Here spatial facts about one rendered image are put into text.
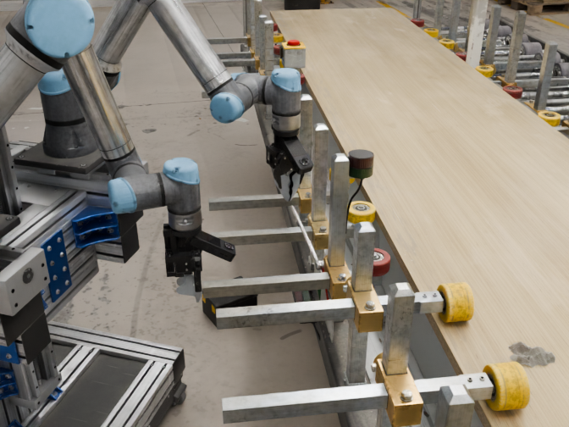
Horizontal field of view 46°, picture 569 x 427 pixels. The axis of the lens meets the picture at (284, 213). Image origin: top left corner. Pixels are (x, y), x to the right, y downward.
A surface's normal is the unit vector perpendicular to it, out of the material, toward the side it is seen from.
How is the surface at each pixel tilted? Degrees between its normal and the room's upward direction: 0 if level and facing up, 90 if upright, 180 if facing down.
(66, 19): 85
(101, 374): 0
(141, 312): 0
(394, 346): 90
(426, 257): 0
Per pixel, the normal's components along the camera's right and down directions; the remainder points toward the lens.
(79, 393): 0.00, -0.88
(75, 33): 0.45, 0.34
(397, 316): 0.13, 0.47
